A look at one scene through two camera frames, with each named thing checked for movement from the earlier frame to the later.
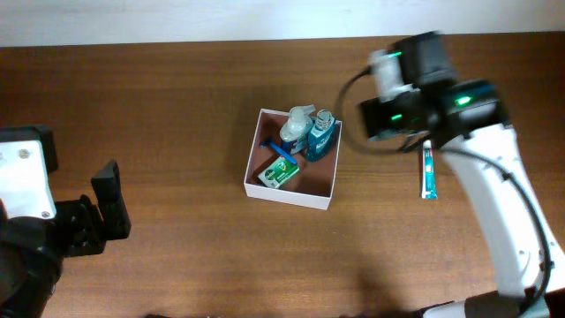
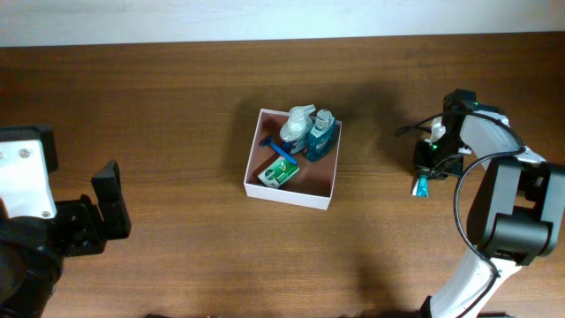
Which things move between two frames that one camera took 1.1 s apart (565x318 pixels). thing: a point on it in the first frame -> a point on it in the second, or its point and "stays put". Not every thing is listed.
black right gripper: (373, 118) -> (427, 160)
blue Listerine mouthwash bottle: (320, 137) stays put
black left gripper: (82, 227) stays put
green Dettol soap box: (279, 171) stays put
